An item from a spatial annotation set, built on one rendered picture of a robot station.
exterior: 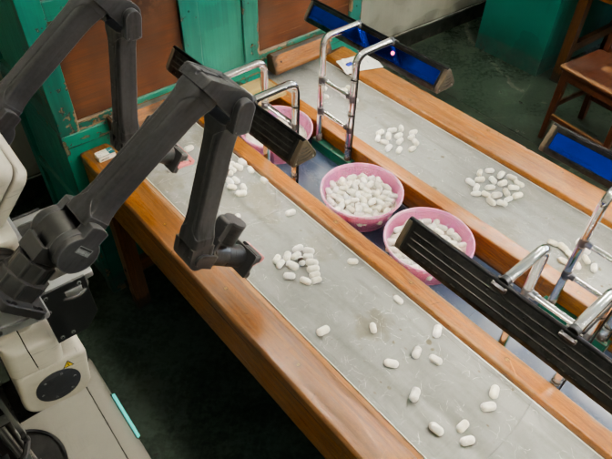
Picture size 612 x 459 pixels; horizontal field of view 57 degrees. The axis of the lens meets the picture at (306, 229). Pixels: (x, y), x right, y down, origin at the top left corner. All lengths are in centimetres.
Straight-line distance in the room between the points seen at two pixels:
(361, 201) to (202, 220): 75
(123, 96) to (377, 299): 84
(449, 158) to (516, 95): 198
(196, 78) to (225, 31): 118
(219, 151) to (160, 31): 99
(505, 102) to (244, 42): 210
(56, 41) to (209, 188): 46
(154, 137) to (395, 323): 82
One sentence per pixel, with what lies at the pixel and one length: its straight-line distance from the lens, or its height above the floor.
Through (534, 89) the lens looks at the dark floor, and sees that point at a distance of 410.
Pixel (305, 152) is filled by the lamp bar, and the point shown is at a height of 107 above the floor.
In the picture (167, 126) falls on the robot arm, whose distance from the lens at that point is 100.
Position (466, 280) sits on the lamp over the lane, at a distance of 119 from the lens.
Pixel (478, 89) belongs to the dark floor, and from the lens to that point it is 396.
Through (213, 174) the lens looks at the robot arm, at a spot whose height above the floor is 124.
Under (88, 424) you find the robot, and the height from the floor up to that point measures 28.
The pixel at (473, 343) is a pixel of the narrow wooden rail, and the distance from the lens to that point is 150.
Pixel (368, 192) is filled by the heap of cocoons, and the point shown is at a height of 74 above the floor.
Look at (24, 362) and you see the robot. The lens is 141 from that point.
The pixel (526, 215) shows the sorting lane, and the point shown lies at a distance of 191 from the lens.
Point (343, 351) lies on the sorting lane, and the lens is 145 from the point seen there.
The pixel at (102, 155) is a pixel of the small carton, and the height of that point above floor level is 79.
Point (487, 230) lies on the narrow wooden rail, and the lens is 178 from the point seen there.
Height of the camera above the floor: 196
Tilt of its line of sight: 45 degrees down
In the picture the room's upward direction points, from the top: 2 degrees clockwise
